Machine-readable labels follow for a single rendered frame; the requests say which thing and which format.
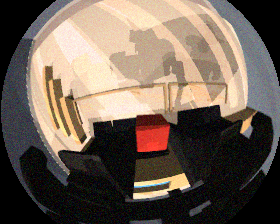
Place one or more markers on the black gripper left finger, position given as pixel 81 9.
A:
pixel 117 163

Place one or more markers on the red cube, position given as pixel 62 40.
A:
pixel 152 132

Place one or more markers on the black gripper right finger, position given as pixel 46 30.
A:
pixel 196 149

